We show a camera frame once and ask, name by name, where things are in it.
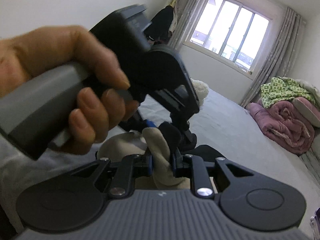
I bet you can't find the grey right curtain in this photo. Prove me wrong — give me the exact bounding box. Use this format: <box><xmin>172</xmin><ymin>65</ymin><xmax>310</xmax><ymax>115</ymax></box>
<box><xmin>239</xmin><ymin>7</ymin><xmax>305</xmax><ymax>107</ymax></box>

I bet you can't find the light blue bed sheet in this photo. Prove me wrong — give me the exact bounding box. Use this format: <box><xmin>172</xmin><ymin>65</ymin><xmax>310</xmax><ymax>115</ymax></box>
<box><xmin>1</xmin><ymin>91</ymin><xmax>319</xmax><ymax>236</ymax></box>

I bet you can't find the grey curtain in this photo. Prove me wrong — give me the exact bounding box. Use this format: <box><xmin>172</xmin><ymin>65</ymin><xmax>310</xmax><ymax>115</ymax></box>
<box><xmin>239</xmin><ymin>7</ymin><xmax>305</xmax><ymax>107</ymax></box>
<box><xmin>168</xmin><ymin>0</ymin><xmax>205</xmax><ymax>50</ymax></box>

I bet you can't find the person's left hand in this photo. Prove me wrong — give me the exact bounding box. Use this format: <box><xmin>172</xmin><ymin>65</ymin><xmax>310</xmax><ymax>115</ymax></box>
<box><xmin>1</xmin><ymin>25</ymin><xmax>139</xmax><ymax>155</ymax></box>

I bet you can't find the grey left curtain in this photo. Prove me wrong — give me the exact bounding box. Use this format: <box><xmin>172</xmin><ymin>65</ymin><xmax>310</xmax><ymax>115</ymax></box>
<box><xmin>168</xmin><ymin>0</ymin><xmax>205</xmax><ymax>50</ymax></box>

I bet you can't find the pink rolled quilt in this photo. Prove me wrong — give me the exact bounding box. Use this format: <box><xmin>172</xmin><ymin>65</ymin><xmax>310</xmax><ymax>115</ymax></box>
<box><xmin>246</xmin><ymin>101</ymin><xmax>315</xmax><ymax>155</ymax></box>

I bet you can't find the window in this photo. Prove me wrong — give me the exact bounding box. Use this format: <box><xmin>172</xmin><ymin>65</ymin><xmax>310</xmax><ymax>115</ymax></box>
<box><xmin>187</xmin><ymin>0</ymin><xmax>271</xmax><ymax>75</ymax></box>

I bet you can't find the cream beige garment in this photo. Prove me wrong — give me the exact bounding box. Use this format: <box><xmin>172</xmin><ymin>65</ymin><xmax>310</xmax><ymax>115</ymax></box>
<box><xmin>97</xmin><ymin>122</ymin><xmax>190</xmax><ymax>190</ymax></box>

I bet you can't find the dark hanging coat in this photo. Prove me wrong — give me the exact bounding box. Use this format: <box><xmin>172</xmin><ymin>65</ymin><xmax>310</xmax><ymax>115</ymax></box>
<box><xmin>144</xmin><ymin>5</ymin><xmax>174</xmax><ymax>45</ymax></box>

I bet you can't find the black garment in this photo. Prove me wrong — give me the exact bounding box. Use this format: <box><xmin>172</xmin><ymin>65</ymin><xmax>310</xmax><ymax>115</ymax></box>
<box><xmin>158</xmin><ymin>121</ymin><xmax>224</xmax><ymax>163</ymax></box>

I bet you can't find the green patterned cloth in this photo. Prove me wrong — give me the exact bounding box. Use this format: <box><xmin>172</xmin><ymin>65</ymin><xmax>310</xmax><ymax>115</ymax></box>
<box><xmin>260</xmin><ymin>77</ymin><xmax>316</xmax><ymax>108</ymax></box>

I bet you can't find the cream plush toy dog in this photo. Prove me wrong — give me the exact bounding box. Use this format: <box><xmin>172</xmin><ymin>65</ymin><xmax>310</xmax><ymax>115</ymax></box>
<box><xmin>191</xmin><ymin>79</ymin><xmax>209</xmax><ymax>106</ymax></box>

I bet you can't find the pink white pillow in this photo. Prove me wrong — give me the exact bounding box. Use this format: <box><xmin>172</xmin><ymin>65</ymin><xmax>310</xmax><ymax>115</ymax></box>
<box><xmin>292</xmin><ymin>97</ymin><xmax>320</xmax><ymax>128</ymax></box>

